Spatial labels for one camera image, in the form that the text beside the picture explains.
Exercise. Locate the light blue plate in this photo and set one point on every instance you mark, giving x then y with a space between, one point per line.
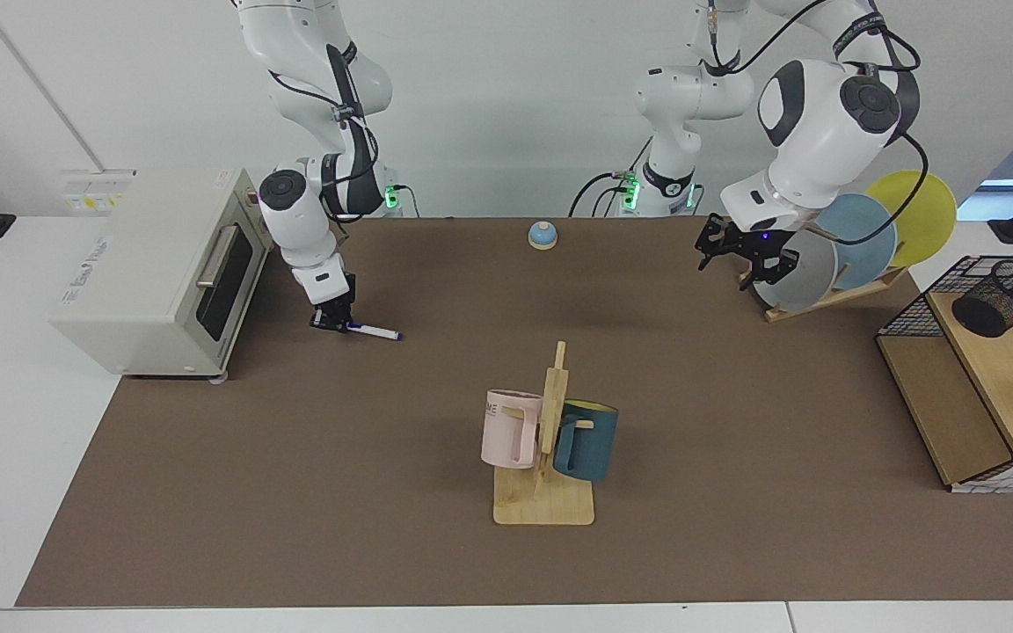
863 237

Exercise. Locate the white socket box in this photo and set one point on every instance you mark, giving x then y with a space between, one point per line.
98 189

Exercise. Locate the teal cup yellow inside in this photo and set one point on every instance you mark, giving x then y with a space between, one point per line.
590 444

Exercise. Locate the blue and white marker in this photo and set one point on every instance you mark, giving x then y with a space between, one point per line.
376 331

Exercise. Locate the yellow plate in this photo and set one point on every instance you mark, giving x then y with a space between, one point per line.
924 211

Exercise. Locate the brown table cloth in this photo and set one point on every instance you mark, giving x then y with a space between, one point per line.
383 457

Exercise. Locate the wooden cup stand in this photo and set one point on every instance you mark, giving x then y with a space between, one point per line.
550 505

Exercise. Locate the black mesh pen holder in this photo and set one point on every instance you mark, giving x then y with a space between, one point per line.
994 303

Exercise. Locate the small blue round bell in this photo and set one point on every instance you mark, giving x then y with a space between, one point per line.
543 234

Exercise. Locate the grey plate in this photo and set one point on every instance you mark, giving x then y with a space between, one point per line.
801 281

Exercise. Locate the pink cup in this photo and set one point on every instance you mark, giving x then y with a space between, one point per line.
506 431

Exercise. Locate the wooden plate rack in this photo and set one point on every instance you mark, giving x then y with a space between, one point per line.
832 299

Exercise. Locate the pale toaster oven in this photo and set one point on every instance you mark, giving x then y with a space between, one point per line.
137 290

